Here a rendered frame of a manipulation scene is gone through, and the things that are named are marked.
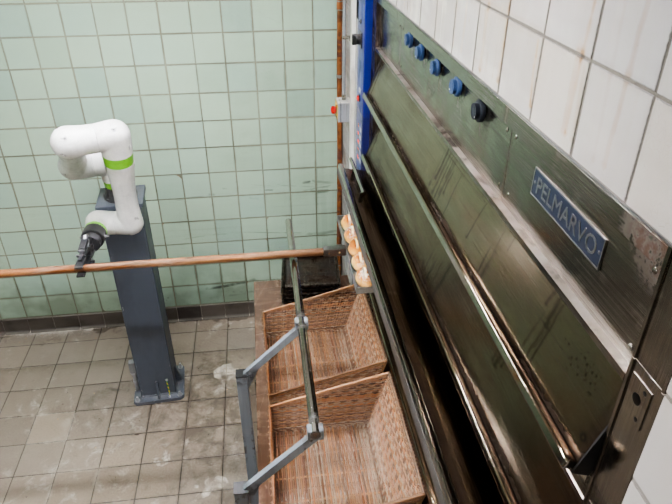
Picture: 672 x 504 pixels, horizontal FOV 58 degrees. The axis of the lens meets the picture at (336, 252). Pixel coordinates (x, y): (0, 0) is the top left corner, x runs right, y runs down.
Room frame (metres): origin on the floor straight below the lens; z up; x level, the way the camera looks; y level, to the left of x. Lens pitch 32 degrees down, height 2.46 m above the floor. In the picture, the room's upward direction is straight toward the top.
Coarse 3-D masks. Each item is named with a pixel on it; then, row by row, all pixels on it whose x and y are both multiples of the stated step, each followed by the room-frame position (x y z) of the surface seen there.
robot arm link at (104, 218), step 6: (96, 210) 2.28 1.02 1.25; (102, 210) 2.29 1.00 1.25; (90, 216) 2.24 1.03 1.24; (96, 216) 2.24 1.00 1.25; (102, 216) 2.24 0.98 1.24; (108, 216) 2.25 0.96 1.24; (90, 222) 2.19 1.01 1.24; (96, 222) 2.19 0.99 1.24; (102, 222) 2.21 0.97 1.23; (108, 222) 2.23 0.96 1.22; (108, 228) 2.22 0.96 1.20; (108, 234) 2.24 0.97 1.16; (114, 234) 2.25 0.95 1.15
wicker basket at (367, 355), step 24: (264, 312) 2.25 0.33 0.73; (288, 312) 2.27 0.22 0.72; (312, 312) 2.28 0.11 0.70; (360, 312) 2.20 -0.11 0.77; (264, 336) 2.07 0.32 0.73; (312, 336) 2.25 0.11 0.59; (360, 336) 2.10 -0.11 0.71; (312, 360) 2.08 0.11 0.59; (336, 360) 2.08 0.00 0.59; (360, 360) 2.00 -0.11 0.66; (384, 360) 1.79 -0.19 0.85; (288, 384) 1.92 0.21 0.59; (336, 384) 1.75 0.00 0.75
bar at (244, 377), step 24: (288, 240) 2.17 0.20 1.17; (288, 336) 1.62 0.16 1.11; (264, 360) 1.61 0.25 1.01; (240, 384) 1.59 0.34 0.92; (312, 384) 1.32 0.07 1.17; (240, 408) 1.59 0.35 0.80; (312, 408) 1.23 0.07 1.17; (312, 432) 1.14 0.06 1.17; (288, 456) 1.14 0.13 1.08; (264, 480) 1.13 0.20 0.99
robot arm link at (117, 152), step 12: (108, 120) 2.21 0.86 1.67; (96, 132) 2.15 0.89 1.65; (108, 132) 2.16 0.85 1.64; (120, 132) 2.17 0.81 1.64; (108, 144) 2.15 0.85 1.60; (120, 144) 2.16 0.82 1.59; (108, 156) 2.16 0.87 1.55; (120, 156) 2.17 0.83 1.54; (132, 156) 2.22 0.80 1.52; (120, 168) 2.18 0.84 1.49
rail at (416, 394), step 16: (352, 192) 2.08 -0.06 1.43; (352, 208) 1.95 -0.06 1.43; (368, 240) 1.72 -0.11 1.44; (368, 256) 1.62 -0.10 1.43; (384, 288) 1.45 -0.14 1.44; (384, 304) 1.37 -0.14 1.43; (400, 336) 1.23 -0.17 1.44; (400, 352) 1.17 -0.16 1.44; (416, 384) 1.05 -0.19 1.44; (416, 400) 1.00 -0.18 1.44; (432, 432) 0.91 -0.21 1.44; (432, 448) 0.86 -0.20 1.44; (448, 480) 0.78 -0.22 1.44; (448, 496) 0.75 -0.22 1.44
